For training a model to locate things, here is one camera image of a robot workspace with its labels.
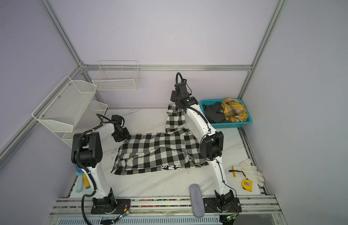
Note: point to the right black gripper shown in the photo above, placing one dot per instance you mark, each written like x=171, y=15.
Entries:
x=173, y=96

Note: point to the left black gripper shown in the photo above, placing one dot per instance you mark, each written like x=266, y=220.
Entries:
x=125, y=136

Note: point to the black white checkered shirt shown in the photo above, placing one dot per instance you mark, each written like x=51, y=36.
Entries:
x=175, y=148

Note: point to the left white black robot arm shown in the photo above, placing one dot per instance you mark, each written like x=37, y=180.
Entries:
x=87, y=154

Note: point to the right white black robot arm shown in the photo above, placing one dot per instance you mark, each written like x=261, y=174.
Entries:
x=211, y=145

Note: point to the dark grey striped shirt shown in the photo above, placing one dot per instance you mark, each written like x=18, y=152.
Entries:
x=214, y=113

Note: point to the teal plastic basket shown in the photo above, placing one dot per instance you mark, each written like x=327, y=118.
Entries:
x=226, y=124

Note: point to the yellow plaid shirt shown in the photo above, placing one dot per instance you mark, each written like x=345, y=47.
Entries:
x=234, y=110

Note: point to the white mesh two-tier shelf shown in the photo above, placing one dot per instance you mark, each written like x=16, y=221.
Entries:
x=70, y=109

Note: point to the white work glove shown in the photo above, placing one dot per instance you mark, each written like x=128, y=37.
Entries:
x=251, y=172

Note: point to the grey foam microphone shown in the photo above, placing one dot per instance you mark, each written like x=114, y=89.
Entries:
x=197, y=201

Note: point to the yellow tape measure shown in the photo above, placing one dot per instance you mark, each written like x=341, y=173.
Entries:
x=247, y=185

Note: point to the white wire wall basket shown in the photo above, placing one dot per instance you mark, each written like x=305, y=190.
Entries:
x=117, y=76

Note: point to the aluminium frame profile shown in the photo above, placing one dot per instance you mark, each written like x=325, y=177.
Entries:
x=173, y=67

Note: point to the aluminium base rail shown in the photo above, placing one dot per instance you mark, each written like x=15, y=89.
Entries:
x=167, y=211

